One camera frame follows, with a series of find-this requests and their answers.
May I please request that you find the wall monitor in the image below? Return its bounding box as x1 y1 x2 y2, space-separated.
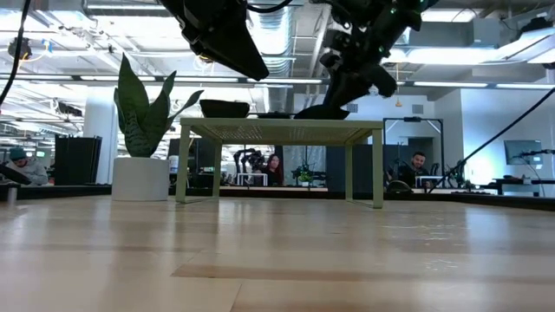
504 139 544 166

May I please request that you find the left arm long black cable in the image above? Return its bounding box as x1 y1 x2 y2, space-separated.
0 0 32 106

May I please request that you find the black wavy square mini plate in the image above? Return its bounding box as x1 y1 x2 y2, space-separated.
199 99 251 119

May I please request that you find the pale green perforated metal shelf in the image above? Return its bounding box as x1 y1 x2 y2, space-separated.
174 116 386 210

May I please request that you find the black slatted panel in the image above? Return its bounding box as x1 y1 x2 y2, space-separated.
54 135 103 186

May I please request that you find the right arm long black cable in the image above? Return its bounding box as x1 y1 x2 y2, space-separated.
428 88 555 195

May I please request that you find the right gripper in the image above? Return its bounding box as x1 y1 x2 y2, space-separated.
323 41 398 109

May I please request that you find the silver spiral ceiling duct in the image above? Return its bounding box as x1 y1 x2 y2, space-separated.
251 0 300 114

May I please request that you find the white plant pot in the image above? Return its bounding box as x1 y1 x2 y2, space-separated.
111 156 171 202

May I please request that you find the black domed chair back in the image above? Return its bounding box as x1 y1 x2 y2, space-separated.
385 179 414 195

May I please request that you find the dark background screen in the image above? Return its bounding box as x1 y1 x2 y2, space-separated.
188 138 217 188

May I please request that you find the green snake plant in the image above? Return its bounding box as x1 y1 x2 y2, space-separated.
113 52 205 159

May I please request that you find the arm long black cable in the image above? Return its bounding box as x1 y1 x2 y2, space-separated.
0 0 32 106
428 88 555 195

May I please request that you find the wooden background table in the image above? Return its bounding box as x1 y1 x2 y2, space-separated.
219 185 330 193

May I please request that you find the dark ceiling fixture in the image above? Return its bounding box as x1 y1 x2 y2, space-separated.
7 36 34 61

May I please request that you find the black background desk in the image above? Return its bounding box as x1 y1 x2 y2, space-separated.
493 176 555 197

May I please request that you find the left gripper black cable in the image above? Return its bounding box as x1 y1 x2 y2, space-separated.
245 0 297 14

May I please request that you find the person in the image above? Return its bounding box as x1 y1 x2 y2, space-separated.
396 150 434 188
0 146 49 186
259 153 285 187

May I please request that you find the dark partition wall panel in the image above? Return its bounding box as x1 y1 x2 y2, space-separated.
324 144 398 194

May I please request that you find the black background station frame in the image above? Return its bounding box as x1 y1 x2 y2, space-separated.
382 116 444 192

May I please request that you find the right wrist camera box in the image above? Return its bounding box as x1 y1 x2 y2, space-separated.
323 26 350 70

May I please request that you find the black wavy oval mini plate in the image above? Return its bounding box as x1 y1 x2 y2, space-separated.
293 105 350 121

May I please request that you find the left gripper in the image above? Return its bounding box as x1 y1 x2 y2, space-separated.
159 0 271 82

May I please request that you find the white round column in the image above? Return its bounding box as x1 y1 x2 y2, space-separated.
83 101 119 185

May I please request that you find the black aluminium table frame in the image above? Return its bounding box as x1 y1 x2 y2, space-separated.
0 184 555 213

